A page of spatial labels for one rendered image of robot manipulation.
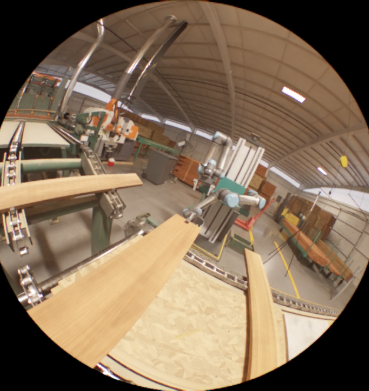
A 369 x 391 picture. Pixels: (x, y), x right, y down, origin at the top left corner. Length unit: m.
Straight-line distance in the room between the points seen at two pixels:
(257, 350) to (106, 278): 0.57
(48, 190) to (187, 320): 0.78
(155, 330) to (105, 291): 0.19
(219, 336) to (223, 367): 0.13
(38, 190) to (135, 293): 0.60
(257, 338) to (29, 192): 1.07
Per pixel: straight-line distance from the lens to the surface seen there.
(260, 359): 0.61
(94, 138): 3.20
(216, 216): 1.84
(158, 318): 0.49
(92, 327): 0.41
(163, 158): 3.95
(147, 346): 0.46
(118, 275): 0.47
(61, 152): 1.64
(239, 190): 1.66
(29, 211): 0.83
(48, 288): 0.59
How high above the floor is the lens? 1.28
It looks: 17 degrees down
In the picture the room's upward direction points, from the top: 25 degrees clockwise
